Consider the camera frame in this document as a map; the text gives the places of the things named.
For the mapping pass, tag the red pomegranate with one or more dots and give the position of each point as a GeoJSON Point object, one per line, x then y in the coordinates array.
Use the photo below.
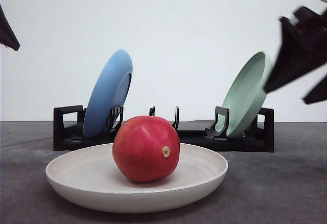
{"type": "Point", "coordinates": [145, 148]}

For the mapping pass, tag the black plastic dish rack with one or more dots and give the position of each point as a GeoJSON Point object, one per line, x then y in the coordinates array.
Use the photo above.
{"type": "Point", "coordinates": [69, 129]}

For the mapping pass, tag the white plate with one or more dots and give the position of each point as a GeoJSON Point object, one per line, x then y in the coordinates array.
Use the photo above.
{"type": "Point", "coordinates": [91, 178]}

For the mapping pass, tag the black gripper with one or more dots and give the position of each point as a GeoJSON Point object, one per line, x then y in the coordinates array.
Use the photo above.
{"type": "Point", "coordinates": [303, 46]}

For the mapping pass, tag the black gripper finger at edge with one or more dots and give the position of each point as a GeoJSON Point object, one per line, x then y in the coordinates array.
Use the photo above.
{"type": "Point", "coordinates": [7, 36]}
{"type": "Point", "coordinates": [318, 94]}

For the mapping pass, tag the blue plate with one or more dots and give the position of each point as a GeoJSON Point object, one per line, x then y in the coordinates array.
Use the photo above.
{"type": "Point", "coordinates": [110, 89]}

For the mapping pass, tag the green plate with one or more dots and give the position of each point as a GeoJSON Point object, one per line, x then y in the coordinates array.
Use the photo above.
{"type": "Point", "coordinates": [246, 96]}

